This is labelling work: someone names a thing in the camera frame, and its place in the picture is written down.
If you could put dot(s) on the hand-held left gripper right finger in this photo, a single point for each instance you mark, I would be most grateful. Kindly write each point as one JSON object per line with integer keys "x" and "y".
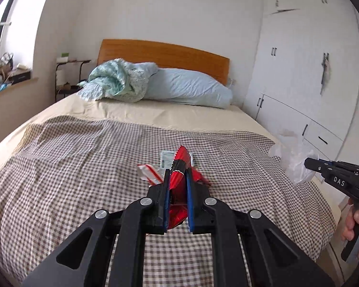
{"x": 190, "y": 200}

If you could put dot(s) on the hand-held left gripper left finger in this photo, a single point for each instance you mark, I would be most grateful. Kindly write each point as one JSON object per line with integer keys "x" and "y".
{"x": 167, "y": 200}

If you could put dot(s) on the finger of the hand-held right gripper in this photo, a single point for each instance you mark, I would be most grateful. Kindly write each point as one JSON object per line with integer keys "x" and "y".
{"x": 335, "y": 176}

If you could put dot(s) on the red snack wrapper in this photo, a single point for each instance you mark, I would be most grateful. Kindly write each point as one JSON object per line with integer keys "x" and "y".
{"x": 179, "y": 170}

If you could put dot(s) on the white red striped wrapper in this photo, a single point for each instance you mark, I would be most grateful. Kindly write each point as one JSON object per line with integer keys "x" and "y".
{"x": 149, "y": 173}

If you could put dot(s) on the small white teal packet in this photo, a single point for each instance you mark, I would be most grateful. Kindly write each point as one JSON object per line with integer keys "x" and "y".
{"x": 167, "y": 159}

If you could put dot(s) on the clear plastic bag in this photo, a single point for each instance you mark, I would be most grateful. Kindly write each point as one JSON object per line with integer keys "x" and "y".
{"x": 293, "y": 161}

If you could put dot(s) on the beige mattress sheet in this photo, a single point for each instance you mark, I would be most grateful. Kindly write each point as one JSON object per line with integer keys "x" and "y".
{"x": 173, "y": 116}

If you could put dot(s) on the brown checkered blanket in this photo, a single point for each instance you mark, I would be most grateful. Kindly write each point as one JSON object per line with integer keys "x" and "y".
{"x": 77, "y": 170}

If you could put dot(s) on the grey hanging cloth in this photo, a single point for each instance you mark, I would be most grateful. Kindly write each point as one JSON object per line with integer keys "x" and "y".
{"x": 325, "y": 71}

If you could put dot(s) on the light blue pillow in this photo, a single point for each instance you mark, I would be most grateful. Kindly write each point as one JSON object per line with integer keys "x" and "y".
{"x": 191, "y": 88}

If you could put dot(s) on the crumpled floral quilt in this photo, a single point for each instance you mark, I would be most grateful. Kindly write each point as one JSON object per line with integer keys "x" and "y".
{"x": 113, "y": 79}

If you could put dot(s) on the white wardrobe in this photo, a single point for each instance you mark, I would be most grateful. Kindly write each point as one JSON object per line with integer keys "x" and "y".
{"x": 293, "y": 36}

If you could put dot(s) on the black metal nightstand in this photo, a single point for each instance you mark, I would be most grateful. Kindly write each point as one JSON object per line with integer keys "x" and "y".
{"x": 62, "y": 89}

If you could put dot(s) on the green box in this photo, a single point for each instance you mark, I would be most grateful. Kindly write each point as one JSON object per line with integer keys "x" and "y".
{"x": 65, "y": 55}

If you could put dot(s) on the black flat box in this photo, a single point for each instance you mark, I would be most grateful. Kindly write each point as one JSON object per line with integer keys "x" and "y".
{"x": 19, "y": 77}

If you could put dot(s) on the pile of windowsill clutter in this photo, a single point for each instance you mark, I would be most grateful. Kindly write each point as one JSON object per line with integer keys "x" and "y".
{"x": 1, "y": 74}

